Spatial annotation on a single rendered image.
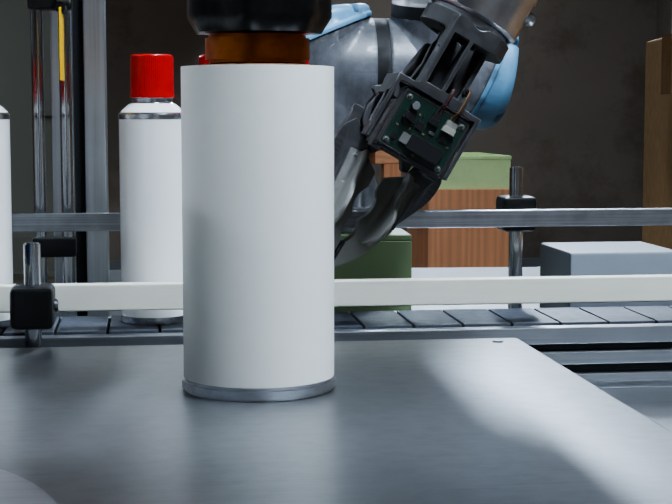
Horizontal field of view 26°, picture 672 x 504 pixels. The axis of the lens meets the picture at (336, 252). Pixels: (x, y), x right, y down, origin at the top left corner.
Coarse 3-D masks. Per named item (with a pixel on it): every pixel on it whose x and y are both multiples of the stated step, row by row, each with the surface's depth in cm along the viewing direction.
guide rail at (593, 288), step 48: (0, 288) 106; (96, 288) 107; (144, 288) 108; (336, 288) 109; (384, 288) 110; (432, 288) 110; (480, 288) 111; (528, 288) 111; (576, 288) 112; (624, 288) 112
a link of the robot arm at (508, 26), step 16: (432, 0) 112; (448, 0) 109; (464, 0) 108; (480, 0) 108; (496, 0) 108; (512, 0) 108; (528, 0) 109; (480, 16) 108; (496, 16) 108; (512, 16) 109; (528, 16) 112; (496, 32) 109; (512, 32) 110
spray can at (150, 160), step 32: (160, 64) 110; (160, 96) 110; (128, 128) 109; (160, 128) 109; (128, 160) 110; (160, 160) 109; (128, 192) 110; (160, 192) 110; (128, 224) 110; (160, 224) 110; (128, 256) 111; (160, 256) 110; (128, 320) 111; (160, 320) 110
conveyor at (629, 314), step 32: (64, 320) 113; (96, 320) 113; (352, 320) 113; (384, 320) 113; (416, 320) 113; (448, 320) 113; (480, 320) 113; (512, 320) 113; (544, 320) 113; (576, 320) 113; (608, 320) 113; (640, 320) 113
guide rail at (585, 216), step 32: (32, 224) 114; (64, 224) 114; (96, 224) 114; (352, 224) 117; (416, 224) 118; (448, 224) 118; (480, 224) 118; (512, 224) 119; (544, 224) 119; (576, 224) 119; (608, 224) 120; (640, 224) 120
